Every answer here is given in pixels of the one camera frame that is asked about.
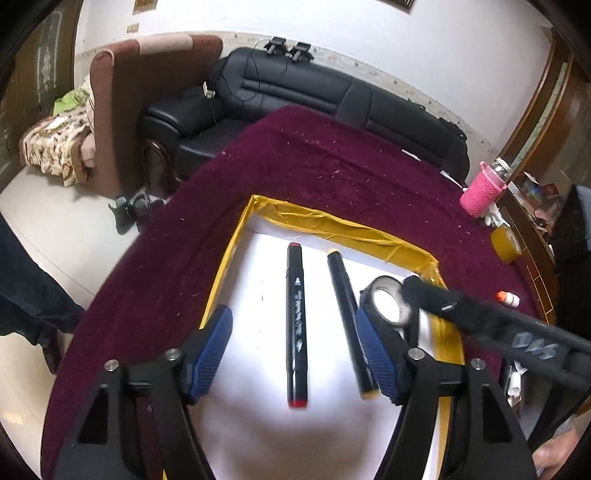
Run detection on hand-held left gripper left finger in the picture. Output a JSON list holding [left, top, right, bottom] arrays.
[[53, 305, 234, 480]]

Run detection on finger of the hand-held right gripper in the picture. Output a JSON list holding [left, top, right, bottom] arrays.
[[403, 275, 591, 394]]

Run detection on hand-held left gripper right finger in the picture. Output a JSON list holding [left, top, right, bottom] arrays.
[[353, 305, 539, 480]]

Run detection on black tape roll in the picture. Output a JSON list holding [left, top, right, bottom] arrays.
[[359, 275, 416, 329]]

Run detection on black marker with yellow cap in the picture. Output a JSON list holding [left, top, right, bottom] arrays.
[[326, 249, 382, 400]]

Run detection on white tray with yellow rim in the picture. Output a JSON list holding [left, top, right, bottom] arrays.
[[161, 194, 467, 480]]

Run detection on black marker with red caps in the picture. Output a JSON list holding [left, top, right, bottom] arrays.
[[285, 241, 311, 409]]

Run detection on person's right hand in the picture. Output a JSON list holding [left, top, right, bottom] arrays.
[[531, 427, 585, 480]]

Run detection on white paper piece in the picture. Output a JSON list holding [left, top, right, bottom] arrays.
[[505, 362, 527, 409]]

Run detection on yellow tape roll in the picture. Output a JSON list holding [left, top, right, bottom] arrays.
[[490, 224, 523, 264]]

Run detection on small white figurine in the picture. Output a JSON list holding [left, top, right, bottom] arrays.
[[482, 203, 505, 228]]

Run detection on wooden sideboard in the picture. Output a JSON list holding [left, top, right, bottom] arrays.
[[499, 185, 559, 326]]

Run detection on pink knitted cup holder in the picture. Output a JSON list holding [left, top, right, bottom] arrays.
[[459, 161, 509, 219]]

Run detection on pile of papers and packets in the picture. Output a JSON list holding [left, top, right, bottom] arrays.
[[512, 171, 561, 232]]

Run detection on black cabinet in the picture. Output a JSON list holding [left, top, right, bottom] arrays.
[[554, 185, 591, 324]]

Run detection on person's dark shoe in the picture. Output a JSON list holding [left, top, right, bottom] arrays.
[[41, 332, 75, 374]]

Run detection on maroon tablecloth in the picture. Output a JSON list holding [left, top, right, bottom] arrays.
[[39, 105, 555, 480]]

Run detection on person's dark trouser leg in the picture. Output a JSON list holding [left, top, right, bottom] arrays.
[[0, 215, 86, 347]]

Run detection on brown armchair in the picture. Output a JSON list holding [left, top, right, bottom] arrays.
[[90, 34, 225, 199]]

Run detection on black leather sofa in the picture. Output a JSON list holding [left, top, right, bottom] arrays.
[[141, 46, 471, 185]]

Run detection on floral blanket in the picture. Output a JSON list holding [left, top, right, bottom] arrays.
[[18, 113, 95, 188]]

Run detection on green cloth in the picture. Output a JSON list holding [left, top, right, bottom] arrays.
[[53, 88, 90, 116]]

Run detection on wooden door frame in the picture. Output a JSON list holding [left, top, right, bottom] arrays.
[[501, 28, 591, 185]]

